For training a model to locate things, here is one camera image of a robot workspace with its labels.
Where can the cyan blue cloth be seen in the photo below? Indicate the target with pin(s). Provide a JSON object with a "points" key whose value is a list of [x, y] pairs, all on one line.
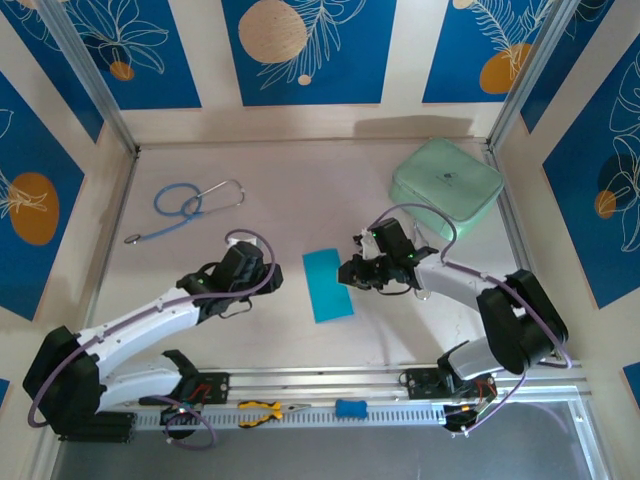
{"points": [[327, 290]]}

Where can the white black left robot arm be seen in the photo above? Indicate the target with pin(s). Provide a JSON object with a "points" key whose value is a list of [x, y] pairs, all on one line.
{"points": [[150, 325]]}

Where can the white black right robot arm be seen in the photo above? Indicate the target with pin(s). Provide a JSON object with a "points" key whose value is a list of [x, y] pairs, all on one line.
{"points": [[450, 282]]}

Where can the mint green zip case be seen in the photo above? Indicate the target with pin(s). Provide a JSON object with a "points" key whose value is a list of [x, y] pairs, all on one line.
{"points": [[445, 185]]}

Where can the blue stethoscope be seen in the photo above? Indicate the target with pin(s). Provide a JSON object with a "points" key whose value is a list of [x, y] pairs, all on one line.
{"points": [[132, 239]]}

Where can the blue bone-shaped foam piece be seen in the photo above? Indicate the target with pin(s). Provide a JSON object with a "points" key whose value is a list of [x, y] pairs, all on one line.
{"points": [[351, 408]]}

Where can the black controller board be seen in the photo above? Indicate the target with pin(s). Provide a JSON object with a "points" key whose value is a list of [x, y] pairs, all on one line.
{"points": [[457, 425], [172, 414]]}

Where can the black stacked blocks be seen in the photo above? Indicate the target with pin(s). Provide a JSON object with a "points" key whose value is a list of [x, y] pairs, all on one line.
{"points": [[120, 430]]}

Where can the aluminium rail frame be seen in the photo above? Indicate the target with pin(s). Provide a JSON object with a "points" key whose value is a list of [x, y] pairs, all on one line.
{"points": [[320, 382]]}

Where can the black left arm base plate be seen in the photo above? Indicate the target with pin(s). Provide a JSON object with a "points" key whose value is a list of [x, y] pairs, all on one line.
{"points": [[217, 387]]}

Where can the aluminium side rail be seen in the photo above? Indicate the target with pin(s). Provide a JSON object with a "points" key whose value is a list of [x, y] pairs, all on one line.
{"points": [[512, 220], [119, 220]]}

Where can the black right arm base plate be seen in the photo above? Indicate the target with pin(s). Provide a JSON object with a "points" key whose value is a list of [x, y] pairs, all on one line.
{"points": [[420, 382]]}

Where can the aluminium corner post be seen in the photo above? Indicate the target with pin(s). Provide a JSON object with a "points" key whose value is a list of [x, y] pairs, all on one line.
{"points": [[90, 65], [545, 70]]}

